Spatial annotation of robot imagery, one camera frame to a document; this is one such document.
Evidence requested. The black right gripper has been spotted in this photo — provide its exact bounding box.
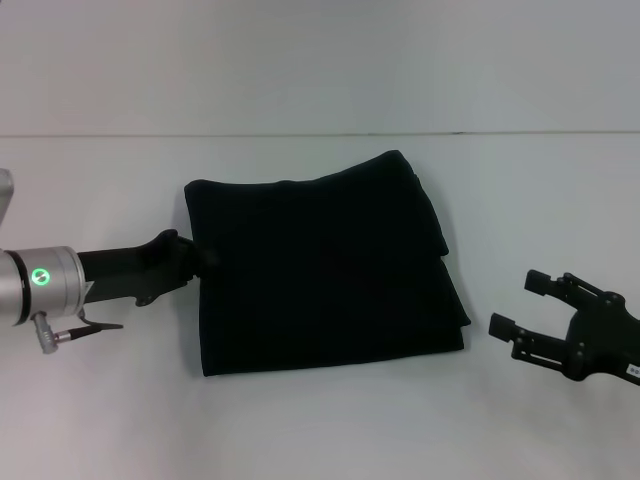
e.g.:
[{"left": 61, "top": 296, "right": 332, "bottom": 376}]
[{"left": 486, "top": 269, "right": 640, "bottom": 390}]

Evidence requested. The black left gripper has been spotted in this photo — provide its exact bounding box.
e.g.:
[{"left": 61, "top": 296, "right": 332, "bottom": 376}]
[{"left": 77, "top": 228, "right": 222, "bottom": 307}]

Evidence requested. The black FREE print t-shirt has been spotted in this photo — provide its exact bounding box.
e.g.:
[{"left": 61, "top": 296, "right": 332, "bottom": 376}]
[{"left": 183, "top": 148, "right": 473, "bottom": 380}]

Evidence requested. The dark red cable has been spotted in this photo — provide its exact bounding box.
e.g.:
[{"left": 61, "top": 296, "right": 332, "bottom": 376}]
[{"left": 30, "top": 308, "right": 125, "bottom": 357}]

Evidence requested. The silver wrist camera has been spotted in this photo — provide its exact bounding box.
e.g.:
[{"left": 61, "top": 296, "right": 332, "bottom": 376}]
[{"left": 0, "top": 168, "right": 16, "bottom": 237}]

